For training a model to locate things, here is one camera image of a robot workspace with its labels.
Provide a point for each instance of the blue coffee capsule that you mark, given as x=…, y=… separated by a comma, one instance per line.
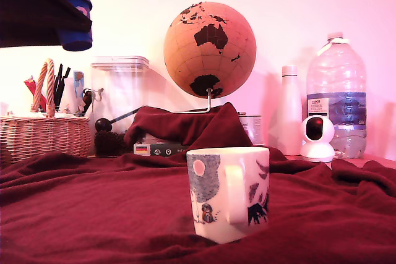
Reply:
x=77, y=41

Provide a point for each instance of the red packet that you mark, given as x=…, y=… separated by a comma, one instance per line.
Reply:
x=31, y=86

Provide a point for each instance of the black utensil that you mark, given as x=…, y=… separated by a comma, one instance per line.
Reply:
x=64, y=81
x=58, y=84

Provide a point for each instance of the pale blue card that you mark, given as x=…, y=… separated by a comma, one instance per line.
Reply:
x=78, y=83

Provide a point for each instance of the clear plastic container with lid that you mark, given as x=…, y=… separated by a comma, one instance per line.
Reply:
x=123, y=91

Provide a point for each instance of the black ball-ended tool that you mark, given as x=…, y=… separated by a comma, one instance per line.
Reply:
x=103, y=125

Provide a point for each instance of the cork globe on metal stand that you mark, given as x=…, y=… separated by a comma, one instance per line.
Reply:
x=210, y=60

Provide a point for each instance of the box with German flag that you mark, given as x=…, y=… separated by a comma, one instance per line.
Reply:
x=161, y=150

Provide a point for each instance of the dark red cloth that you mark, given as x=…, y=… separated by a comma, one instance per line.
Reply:
x=92, y=208

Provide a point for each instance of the metal tin can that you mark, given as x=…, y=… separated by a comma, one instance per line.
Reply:
x=252, y=128

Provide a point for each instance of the white insulated bottle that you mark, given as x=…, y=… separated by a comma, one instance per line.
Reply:
x=289, y=115

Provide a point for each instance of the white illustrated mug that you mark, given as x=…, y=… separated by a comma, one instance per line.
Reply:
x=213, y=233

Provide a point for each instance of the large clear water bottle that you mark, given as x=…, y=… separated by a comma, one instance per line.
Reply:
x=337, y=75

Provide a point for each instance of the small white round camera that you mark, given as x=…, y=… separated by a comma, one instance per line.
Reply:
x=318, y=149

